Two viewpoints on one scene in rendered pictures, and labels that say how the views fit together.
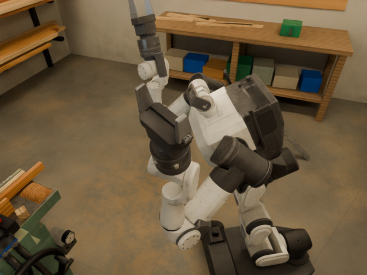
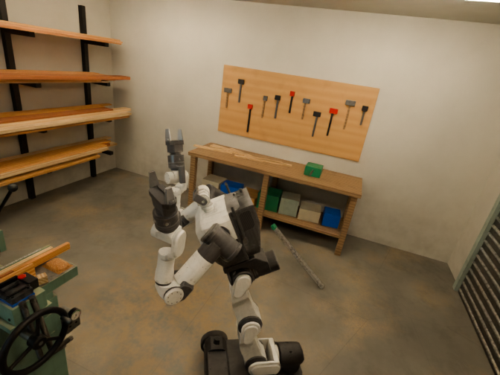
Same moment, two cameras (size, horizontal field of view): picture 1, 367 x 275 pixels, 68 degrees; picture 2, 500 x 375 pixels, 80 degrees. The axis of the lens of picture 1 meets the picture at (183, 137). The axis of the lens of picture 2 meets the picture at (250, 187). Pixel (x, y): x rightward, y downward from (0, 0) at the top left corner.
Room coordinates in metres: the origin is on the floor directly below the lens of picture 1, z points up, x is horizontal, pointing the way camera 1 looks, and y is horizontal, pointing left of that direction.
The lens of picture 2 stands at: (-0.48, -0.20, 2.01)
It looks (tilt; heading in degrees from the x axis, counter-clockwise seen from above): 23 degrees down; 357
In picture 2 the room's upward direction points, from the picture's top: 9 degrees clockwise
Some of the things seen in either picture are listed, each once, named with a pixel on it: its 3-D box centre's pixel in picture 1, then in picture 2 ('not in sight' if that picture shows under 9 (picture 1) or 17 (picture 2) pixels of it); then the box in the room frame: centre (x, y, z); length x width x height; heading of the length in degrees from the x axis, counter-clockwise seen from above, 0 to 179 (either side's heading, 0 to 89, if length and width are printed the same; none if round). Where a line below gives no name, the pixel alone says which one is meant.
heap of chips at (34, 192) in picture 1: (35, 190); (57, 263); (0.79, 0.67, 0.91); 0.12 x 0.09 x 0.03; 67
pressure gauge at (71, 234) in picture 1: (67, 237); (74, 315); (0.71, 0.57, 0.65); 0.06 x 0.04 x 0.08; 157
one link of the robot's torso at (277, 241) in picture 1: (266, 246); (261, 356); (0.87, -0.52, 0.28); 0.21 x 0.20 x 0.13; 100
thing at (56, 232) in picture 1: (61, 239); (65, 319); (0.74, 0.63, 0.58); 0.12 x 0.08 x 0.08; 67
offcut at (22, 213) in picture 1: (22, 213); (42, 278); (0.67, 0.67, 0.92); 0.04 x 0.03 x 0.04; 135
